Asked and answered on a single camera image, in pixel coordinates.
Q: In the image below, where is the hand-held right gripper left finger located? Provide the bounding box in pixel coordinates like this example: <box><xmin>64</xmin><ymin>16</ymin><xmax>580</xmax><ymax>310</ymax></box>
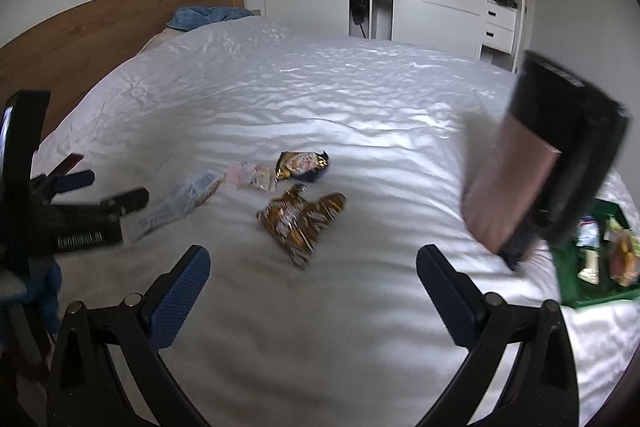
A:
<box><xmin>46</xmin><ymin>245</ymin><xmax>211</xmax><ymax>427</ymax></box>

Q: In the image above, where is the brown wheat-print snack packet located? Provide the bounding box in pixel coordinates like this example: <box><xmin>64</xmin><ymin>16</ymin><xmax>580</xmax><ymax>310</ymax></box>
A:
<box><xmin>257</xmin><ymin>184</ymin><xmax>347</xmax><ymax>269</ymax></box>

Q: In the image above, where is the small pink snack packet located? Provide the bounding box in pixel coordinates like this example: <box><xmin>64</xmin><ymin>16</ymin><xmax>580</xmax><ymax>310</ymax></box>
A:
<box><xmin>225</xmin><ymin>161</ymin><xmax>278</xmax><ymax>192</ymax></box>

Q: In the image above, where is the long white snack packet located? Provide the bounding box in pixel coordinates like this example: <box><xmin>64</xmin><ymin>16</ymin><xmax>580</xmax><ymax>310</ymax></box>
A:
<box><xmin>122</xmin><ymin>171</ymin><xmax>226</xmax><ymax>244</ymax></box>

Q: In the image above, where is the dark purple gold snack packet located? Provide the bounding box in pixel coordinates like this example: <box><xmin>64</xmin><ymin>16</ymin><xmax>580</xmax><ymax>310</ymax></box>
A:
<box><xmin>275</xmin><ymin>150</ymin><xmax>332</xmax><ymax>184</ymax></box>

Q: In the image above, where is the wooden headboard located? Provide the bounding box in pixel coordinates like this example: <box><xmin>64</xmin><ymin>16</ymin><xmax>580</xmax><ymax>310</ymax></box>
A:
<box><xmin>0</xmin><ymin>0</ymin><xmax>244</xmax><ymax>142</ymax></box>

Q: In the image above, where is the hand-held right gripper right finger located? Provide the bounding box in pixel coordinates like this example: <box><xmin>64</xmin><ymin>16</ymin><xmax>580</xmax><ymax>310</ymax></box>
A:
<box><xmin>416</xmin><ymin>244</ymin><xmax>580</xmax><ymax>427</ymax></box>

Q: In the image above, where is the white bed duvet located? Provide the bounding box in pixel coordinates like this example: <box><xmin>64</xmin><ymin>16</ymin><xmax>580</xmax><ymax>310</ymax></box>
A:
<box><xmin>30</xmin><ymin>14</ymin><xmax>640</xmax><ymax>427</ymax></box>

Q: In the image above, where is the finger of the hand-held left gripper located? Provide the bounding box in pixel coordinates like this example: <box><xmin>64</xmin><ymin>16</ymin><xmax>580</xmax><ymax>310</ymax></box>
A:
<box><xmin>97</xmin><ymin>188</ymin><xmax>150</xmax><ymax>217</ymax></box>
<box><xmin>30</xmin><ymin>153</ymin><xmax>96</xmax><ymax>204</ymax></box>

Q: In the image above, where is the brown and black electric kettle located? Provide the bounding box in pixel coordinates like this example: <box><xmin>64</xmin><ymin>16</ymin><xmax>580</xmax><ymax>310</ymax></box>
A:
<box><xmin>461</xmin><ymin>50</ymin><xmax>630</xmax><ymax>272</ymax></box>

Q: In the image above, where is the blue and white snack packet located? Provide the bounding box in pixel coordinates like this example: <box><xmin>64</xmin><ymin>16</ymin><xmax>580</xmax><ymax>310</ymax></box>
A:
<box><xmin>575</xmin><ymin>217</ymin><xmax>602</xmax><ymax>249</ymax></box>

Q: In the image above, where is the blue towel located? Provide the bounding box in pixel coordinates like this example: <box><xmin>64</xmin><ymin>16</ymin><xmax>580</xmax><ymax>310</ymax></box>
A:
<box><xmin>166</xmin><ymin>6</ymin><xmax>253</xmax><ymax>31</ymax></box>

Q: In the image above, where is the green cardboard tray box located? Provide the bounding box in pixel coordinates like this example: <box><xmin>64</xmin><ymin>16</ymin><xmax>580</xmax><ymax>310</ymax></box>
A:
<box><xmin>552</xmin><ymin>198</ymin><xmax>640</xmax><ymax>309</ymax></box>

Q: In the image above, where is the beige pillow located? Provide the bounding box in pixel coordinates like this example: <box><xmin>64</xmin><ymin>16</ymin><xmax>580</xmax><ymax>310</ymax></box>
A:
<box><xmin>137</xmin><ymin>29</ymin><xmax>177</xmax><ymax>55</ymax></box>

